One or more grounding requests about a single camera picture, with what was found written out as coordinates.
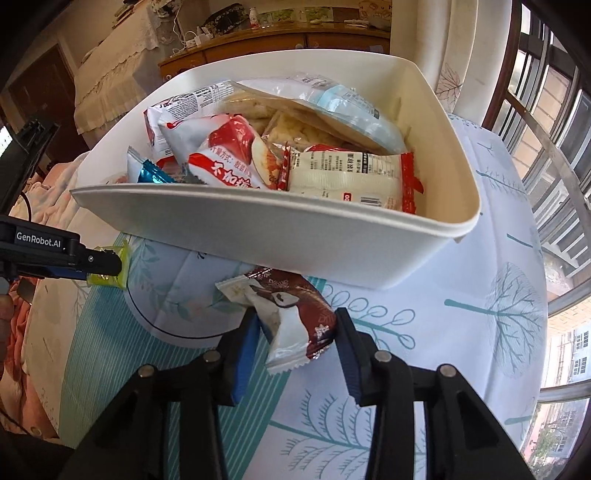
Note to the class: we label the large white blue cracker bag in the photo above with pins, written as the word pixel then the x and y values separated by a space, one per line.
pixel 341 106

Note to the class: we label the cream red-edged snack packet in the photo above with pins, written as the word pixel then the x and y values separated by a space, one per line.
pixel 341 177

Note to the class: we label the clear packet yellow crackers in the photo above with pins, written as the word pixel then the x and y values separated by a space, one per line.
pixel 295 131

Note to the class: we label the black patterned tin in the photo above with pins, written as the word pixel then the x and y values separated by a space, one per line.
pixel 224 16

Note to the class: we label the small white bottle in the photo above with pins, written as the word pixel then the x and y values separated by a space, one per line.
pixel 253 18

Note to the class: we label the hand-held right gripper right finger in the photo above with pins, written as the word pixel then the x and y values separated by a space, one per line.
pixel 351 360

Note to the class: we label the dark wooden door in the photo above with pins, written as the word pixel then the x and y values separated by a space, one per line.
pixel 41 87

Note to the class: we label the cream floral curtain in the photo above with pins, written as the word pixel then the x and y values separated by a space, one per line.
pixel 443 55

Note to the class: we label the white red print bun packet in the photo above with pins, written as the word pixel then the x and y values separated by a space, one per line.
pixel 226 152

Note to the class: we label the white power strip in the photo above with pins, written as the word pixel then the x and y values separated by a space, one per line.
pixel 198 39

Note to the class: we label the small green snack packet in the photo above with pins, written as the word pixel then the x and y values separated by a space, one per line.
pixel 125 263

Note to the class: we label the blue foil candy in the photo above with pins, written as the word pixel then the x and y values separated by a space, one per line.
pixel 157 174

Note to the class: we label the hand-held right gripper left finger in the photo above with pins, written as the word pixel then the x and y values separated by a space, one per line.
pixel 244 355

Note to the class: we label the white lace cover cloth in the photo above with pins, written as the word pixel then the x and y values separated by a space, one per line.
pixel 120 69

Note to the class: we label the pastel printed blanket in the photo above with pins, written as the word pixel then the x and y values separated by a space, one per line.
pixel 55 314

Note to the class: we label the tree print tablecloth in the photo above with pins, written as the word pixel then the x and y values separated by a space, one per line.
pixel 461 230

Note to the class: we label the black stand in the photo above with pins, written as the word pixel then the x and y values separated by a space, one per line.
pixel 32 147

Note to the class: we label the pink cloth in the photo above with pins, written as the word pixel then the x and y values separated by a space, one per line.
pixel 27 397

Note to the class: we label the metal window bars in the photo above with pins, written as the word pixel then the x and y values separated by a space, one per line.
pixel 554 161

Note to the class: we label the white plastic storage box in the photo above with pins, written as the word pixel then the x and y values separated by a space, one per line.
pixel 277 235

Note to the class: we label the brown white snack packet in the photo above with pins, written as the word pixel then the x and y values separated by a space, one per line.
pixel 295 304

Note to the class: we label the wooden desk with drawers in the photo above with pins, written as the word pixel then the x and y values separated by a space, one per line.
pixel 258 44

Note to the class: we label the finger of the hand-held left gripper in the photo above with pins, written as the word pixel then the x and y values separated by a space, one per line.
pixel 104 263

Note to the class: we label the white red text snack packet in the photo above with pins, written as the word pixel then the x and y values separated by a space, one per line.
pixel 184 104

